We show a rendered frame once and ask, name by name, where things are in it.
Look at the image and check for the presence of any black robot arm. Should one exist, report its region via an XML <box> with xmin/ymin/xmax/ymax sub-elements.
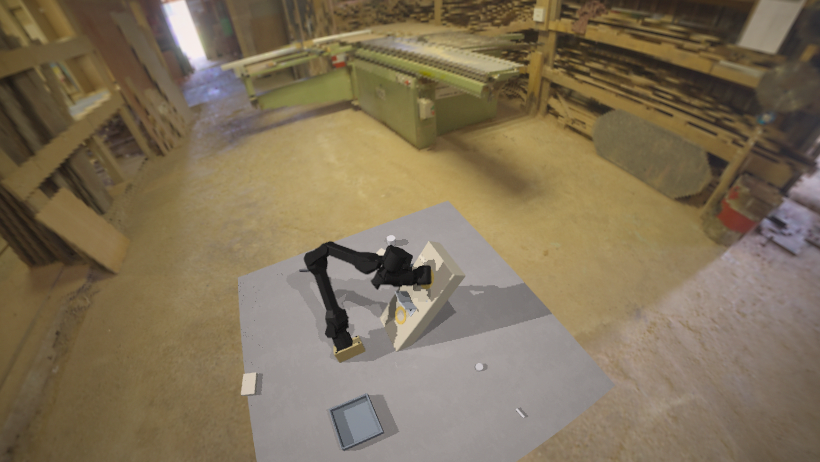
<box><xmin>304</xmin><ymin>241</ymin><xmax>413</xmax><ymax>352</ymax></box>

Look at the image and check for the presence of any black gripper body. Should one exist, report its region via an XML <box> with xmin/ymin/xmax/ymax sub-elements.
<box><xmin>393</xmin><ymin>265</ymin><xmax>432</xmax><ymax>287</ymax></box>

